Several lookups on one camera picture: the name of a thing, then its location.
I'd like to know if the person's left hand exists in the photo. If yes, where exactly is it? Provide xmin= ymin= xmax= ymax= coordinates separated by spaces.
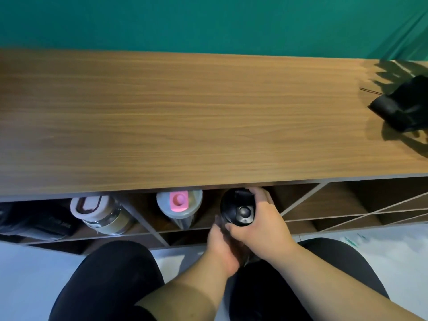
xmin=204 ymin=225 xmax=247 ymax=278

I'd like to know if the person's right hand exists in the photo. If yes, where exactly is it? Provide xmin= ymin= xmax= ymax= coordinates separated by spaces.
xmin=224 ymin=186 xmax=298 ymax=261

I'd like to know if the frosted bottle with black lid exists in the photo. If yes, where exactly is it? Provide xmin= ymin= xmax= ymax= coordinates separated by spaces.
xmin=214 ymin=188 xmax=261 ymax=264

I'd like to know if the dark shaker with pink lid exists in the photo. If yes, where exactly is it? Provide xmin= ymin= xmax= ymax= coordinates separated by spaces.
xmin=156 ymin=189 xmax=204 ymax=230

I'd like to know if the wooden cabinet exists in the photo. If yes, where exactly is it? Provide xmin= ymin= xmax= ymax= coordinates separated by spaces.
xmin=0 ymin=48 xmax=428 ymax=256

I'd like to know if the white-lidded cream bottle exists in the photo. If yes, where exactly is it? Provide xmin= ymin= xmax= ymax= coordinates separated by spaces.
xmin=69 ymin=195 xmax=134 ymax=236

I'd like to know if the person's left forearm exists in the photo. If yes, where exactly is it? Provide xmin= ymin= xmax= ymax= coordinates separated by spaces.
xmin=135 ymin=252 xmax=240 ymax=321

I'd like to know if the person's left leg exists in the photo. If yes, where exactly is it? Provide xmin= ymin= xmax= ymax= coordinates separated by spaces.
xmin=48 ymin=240 xmax=165 ymax=321

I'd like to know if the black bag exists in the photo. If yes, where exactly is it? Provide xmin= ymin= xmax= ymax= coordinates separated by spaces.
xmin=367 ymin=75 xmax=428 ymax=132

